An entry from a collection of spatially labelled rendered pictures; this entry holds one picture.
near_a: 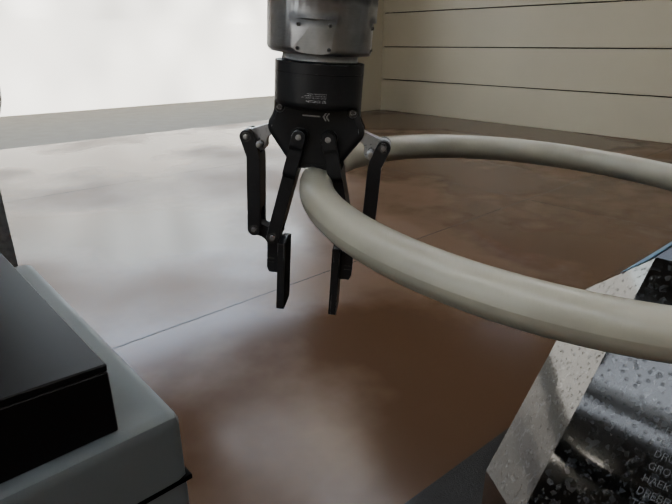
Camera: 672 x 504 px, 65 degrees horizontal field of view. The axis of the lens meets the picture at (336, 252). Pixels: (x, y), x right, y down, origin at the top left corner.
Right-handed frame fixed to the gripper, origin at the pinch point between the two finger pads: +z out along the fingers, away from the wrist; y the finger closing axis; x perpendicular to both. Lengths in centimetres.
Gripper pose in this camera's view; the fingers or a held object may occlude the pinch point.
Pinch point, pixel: (309, 276)
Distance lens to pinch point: 52.6
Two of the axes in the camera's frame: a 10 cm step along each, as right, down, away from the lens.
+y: 9.9, 1.0, -0.8
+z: -0.6, 9.2, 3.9
